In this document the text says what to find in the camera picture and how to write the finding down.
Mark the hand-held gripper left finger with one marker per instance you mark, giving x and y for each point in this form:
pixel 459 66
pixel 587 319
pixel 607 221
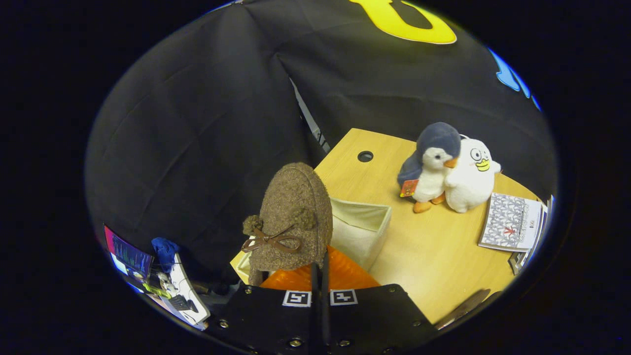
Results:
pixel 266 315

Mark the white booklet with blue photo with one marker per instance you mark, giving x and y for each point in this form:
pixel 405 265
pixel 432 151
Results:
pixel 520 261

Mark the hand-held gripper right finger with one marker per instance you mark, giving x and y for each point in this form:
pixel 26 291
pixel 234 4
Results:
pixel 374 315

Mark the white duck plush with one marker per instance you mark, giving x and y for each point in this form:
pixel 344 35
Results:
pixel 471 182

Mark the computer monitor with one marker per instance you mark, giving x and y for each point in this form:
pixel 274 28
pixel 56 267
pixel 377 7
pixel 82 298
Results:
pixel 128 254

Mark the grey and white penguin plush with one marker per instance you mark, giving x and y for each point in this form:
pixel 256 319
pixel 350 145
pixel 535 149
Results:
pixel 431 172

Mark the beige fabric storage box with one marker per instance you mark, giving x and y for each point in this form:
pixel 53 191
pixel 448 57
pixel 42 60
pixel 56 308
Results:
pixel 360 222

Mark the blue cloth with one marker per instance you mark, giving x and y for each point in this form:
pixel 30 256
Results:
pixel 165 249

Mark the white side desk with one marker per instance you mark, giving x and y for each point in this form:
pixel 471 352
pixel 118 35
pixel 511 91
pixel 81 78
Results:
pixel 185 291

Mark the black backdrop cloth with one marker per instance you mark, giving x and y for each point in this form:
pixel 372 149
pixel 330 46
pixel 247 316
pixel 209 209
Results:
pixel 197 123

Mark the grey patterned booklet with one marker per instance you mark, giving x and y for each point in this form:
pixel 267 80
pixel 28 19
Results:
pixel 510 222

